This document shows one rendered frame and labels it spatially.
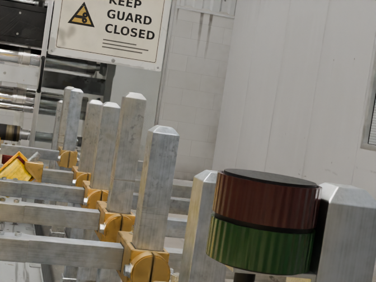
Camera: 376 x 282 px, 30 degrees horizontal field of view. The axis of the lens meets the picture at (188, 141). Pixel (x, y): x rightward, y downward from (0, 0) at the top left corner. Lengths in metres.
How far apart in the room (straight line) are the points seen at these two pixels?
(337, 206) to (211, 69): 9.22
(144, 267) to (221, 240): 0.49
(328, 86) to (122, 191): 5.57
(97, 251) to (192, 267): 0.30
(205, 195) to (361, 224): 0.25
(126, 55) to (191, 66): 6.63
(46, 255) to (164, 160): 0.19
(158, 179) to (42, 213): 0.33
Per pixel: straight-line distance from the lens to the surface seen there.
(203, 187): 0.64
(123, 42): 2.93
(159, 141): 0.88
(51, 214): 1.17
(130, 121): 1.12
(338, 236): 0.41
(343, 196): 0.41
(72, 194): 1.42
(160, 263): 0.88
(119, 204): 1.14
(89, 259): 0.93
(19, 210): 1.17
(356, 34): 6.33
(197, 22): 9.58
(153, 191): 0.88
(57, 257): 0.93
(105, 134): 1.37
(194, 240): 0.64
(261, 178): 0.38
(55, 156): 2.17
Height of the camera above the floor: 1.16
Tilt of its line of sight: 3 degrees down
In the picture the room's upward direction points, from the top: 8 degrees clockwise
